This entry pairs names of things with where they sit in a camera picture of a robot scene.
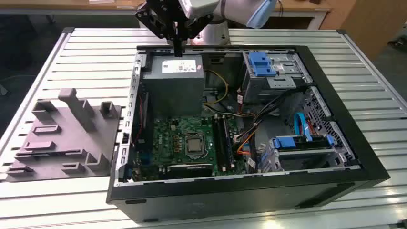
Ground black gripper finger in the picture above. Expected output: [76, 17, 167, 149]
[134, 4, 179, 58]
[178, 14, 215, 58]

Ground black RAM slot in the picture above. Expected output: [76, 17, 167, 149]
[214, 114, 219, 171]
[223, 114, 230, 171]

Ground blue disk carrier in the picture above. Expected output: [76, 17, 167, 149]
[250, 52, 274, 77]
[273, 135, 334, 150]

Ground grey power supply unit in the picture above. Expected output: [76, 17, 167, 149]
[142, 55, 206, 117]

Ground grey metal disk bay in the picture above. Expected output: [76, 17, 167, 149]
[269, 135, 362, 172]
[243, 51, 314, 101]

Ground green Dell motherboard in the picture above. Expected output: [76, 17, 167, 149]
[127, 114, 249, 179]

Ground silver CPU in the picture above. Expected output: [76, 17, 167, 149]
[186, 138, 205, 153]

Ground wooden cabinet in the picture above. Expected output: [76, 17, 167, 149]
[318, 0, 407, 60]

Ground metal CPU socket cover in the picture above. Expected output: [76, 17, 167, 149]
[183, 134, 207, 160]

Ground graphics card with heatsink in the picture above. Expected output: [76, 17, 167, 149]
[167, 163, 214, 178]

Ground grey parts rack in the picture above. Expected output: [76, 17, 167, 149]
[0, 87, 127, 183]

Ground black open PC case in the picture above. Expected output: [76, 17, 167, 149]
[106, 44, 391, 224]

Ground yellow wire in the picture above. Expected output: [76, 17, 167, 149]
[203, 69, 230, 105]

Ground wooden desk with white frame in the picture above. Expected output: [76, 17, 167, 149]
[0, 0, 334, 29]

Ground black cable bundle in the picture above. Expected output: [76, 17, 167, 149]
[251, 87, 310, 125]

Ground orange red power wires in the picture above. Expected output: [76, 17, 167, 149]
[237, 139, 255, 156]

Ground blue SATA cable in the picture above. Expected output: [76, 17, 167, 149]
[294, 111, 314, 143]

